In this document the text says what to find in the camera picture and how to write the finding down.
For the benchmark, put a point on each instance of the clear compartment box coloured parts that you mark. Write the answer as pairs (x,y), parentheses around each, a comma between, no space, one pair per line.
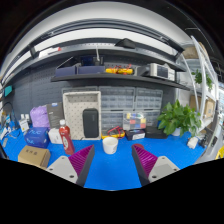
(134,120)

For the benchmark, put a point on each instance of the red drink bottle white cap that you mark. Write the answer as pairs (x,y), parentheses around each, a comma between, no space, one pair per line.
(66,140)

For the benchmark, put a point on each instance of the black box white label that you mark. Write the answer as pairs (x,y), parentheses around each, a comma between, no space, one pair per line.
(135,135)

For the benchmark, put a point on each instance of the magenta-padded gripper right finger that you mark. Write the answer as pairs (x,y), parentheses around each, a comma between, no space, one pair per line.
(160,168)

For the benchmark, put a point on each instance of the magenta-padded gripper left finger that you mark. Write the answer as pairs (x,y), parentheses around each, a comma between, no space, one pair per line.
(63,168)

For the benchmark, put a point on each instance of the flat round red coaster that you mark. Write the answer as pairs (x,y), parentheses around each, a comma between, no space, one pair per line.
(140,145)

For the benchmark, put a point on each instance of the purple plastic bag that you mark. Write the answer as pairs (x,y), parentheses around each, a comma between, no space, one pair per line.
(39,116)

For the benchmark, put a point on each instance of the white carton box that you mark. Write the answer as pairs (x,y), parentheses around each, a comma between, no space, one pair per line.
(54,136)

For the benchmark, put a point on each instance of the green potted plant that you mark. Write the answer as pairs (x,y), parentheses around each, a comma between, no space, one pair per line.
(178,118)

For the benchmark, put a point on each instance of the brown cardboard box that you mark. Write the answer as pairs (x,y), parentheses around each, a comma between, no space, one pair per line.
(33,156)

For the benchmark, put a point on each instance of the white cup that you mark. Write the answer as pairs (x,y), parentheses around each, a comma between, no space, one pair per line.
(110,146)

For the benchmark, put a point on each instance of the black soft pouch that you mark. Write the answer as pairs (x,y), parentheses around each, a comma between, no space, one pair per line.
(156,132)

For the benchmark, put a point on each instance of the yellow multimeter with leads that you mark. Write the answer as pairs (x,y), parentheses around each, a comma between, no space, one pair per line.
(115,133)

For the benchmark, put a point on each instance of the white pegboard tray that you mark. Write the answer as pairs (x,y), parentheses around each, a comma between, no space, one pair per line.
(75,113)

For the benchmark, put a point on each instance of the white shelf unit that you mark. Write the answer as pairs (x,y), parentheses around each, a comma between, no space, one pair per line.
(203,83)

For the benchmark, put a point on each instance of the dark grey overhead shelf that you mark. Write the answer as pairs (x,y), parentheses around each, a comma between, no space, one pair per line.
(100,77)

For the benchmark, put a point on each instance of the white power adapter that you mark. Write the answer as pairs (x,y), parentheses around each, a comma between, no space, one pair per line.
(193,142)

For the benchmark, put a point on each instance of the blue carton box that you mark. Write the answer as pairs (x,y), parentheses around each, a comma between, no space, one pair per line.
(36,137)

